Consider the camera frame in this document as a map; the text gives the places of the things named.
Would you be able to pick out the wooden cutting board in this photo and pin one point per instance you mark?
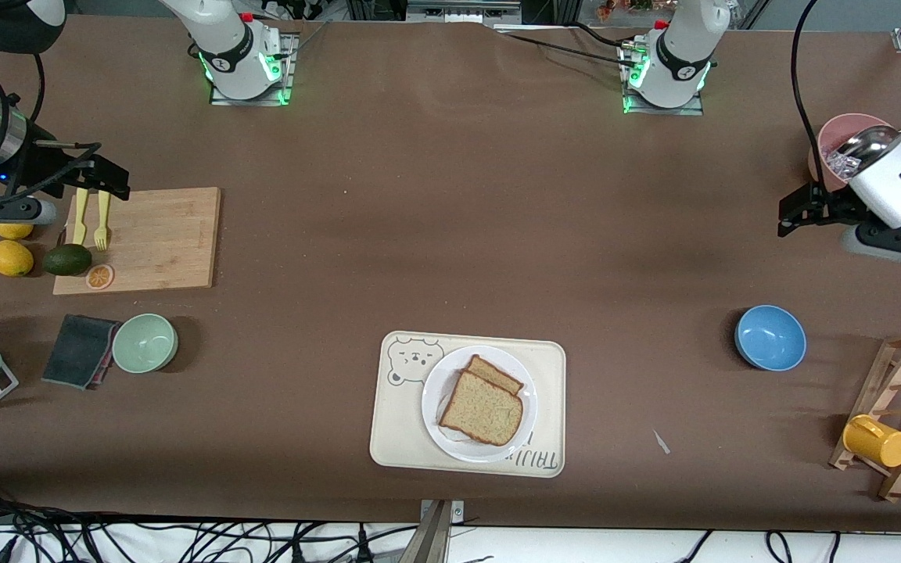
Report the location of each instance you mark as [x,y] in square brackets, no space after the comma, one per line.
[153,242]

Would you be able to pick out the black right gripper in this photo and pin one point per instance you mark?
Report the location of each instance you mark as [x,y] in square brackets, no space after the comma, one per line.
[42,167]

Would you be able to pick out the yellow mug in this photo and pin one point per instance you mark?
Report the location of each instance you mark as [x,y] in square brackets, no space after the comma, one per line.
[881,446]

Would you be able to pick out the yellow plastic fork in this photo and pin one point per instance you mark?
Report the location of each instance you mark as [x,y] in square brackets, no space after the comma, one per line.
[102,234]

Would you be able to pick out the yellow lemon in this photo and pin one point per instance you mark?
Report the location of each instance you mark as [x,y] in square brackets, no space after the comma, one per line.
[12,231]
[11,259]

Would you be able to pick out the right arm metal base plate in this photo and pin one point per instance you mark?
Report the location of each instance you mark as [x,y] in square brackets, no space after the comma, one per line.
[291,70]

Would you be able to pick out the dark grey folded cloth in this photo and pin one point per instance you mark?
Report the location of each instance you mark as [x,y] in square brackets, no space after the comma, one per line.
[75,352]

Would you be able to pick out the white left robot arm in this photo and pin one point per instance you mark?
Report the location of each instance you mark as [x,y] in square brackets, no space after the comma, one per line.
[900,176]

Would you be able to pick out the cream bear print tray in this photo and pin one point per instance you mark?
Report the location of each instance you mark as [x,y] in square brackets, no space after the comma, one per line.
[400,438]

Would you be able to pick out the metal clamp bracket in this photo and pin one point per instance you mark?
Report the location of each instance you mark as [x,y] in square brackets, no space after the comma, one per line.
[435,539]

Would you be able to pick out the pale green bowl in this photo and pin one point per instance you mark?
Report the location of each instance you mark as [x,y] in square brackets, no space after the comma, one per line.
[145,344]

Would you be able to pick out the brown bread slice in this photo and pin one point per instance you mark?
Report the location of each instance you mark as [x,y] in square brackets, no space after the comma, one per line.
[497,375]
[482,410]

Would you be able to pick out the wooden cup drying rack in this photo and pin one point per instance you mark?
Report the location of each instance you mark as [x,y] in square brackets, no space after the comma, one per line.
[894,486]

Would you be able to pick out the toy orange slice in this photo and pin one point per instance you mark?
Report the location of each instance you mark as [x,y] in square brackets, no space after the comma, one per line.
[100,277]

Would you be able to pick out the small white paper scrap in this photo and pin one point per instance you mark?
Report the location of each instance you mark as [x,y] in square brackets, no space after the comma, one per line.
[661,442]

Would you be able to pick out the grey metal frame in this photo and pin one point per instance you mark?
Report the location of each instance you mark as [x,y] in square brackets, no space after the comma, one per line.
[458,9]

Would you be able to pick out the blue bowl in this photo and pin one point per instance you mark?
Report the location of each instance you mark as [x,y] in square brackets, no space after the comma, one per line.
[771,338]

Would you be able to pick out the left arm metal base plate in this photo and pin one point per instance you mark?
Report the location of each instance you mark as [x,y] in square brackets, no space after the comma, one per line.
[685,110]

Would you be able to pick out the yellow plastic knife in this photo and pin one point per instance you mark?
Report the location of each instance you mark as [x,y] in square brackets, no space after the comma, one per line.
[79,223]

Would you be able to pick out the shiny metal scoop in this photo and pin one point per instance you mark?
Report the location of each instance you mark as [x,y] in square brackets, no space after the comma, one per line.
[865,145]

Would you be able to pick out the dark green avocado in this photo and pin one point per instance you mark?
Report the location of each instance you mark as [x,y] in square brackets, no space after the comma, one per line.
[67,260]

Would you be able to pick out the clear plastic ice cubes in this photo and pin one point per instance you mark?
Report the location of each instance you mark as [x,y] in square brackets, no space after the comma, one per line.
[841,163]

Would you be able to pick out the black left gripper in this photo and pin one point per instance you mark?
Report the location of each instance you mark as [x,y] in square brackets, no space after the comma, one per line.
[820,200]

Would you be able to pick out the colourful artificial flowers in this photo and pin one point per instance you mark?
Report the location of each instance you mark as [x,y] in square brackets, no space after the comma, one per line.
[622,6]

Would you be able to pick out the white round plate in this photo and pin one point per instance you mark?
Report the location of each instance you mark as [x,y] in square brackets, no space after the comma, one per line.
[482,453]

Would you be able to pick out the pink bowl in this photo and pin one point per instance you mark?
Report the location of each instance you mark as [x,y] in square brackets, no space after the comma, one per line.
[826,137]

